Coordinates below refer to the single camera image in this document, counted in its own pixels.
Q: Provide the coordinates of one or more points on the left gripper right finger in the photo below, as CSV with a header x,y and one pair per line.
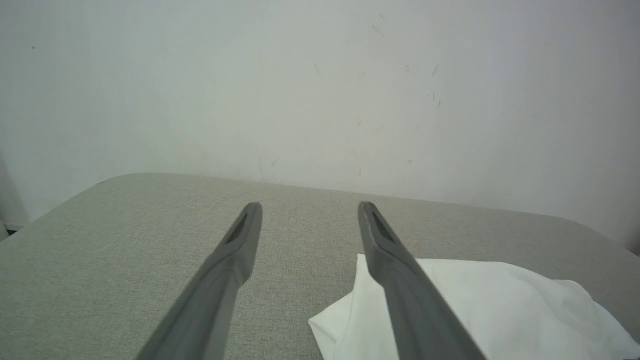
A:
x,y
410,300

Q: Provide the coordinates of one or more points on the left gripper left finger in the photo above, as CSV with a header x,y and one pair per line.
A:
x,y
215,295

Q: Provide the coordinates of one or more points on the white long-sleeve garment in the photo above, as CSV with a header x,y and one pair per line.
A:
x,y
500,310

